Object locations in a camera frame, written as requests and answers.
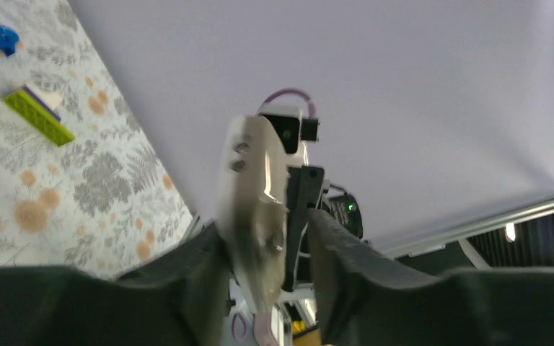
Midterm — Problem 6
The white remote control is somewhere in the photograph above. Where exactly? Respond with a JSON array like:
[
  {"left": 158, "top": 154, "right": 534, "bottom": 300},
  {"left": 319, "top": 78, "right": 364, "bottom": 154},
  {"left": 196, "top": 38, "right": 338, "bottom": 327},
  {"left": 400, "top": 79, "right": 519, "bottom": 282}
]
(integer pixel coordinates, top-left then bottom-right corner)
[{"left": 214, "top": 115, "right": 302, "bottom": 314}]

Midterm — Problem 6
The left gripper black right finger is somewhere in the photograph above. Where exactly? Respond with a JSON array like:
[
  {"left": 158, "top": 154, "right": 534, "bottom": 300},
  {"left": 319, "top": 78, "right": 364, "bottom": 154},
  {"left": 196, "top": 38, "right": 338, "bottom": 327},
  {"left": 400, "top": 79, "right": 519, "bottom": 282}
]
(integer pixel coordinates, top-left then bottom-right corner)
[{"left": 307, "top": 209, "right": 554, "bottom": 345}]

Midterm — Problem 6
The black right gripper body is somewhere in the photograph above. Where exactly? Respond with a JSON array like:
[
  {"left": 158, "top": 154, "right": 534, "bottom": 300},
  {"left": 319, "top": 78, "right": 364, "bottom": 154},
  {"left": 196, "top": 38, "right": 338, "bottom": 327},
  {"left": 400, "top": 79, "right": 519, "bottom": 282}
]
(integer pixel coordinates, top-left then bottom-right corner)
[{"left": 282, "top": 166, "right": 364, "bottom": 292}]

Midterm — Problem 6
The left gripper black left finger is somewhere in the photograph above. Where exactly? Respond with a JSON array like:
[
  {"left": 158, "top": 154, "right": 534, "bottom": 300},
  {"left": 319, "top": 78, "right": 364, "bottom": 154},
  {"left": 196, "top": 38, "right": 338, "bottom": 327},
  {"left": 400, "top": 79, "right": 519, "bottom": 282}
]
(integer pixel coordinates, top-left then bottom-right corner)
[{"left": 0, "top": 226, "right": 230, "bottom": 345}]

